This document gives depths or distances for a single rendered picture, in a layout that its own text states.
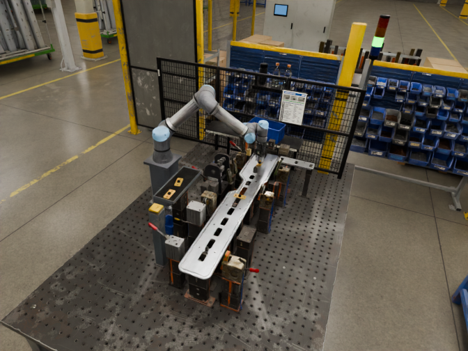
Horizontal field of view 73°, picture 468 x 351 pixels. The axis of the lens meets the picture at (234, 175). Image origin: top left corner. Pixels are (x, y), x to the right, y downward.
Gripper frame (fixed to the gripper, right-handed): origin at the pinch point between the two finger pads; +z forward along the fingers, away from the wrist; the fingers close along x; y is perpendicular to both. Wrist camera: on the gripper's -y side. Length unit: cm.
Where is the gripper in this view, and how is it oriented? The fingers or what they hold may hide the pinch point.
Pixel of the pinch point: (260, 161)
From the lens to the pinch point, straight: 253.0
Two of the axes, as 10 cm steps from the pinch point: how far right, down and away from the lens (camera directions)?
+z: -0.5, 8.2, 5.6
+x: 9.3, 2.4, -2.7
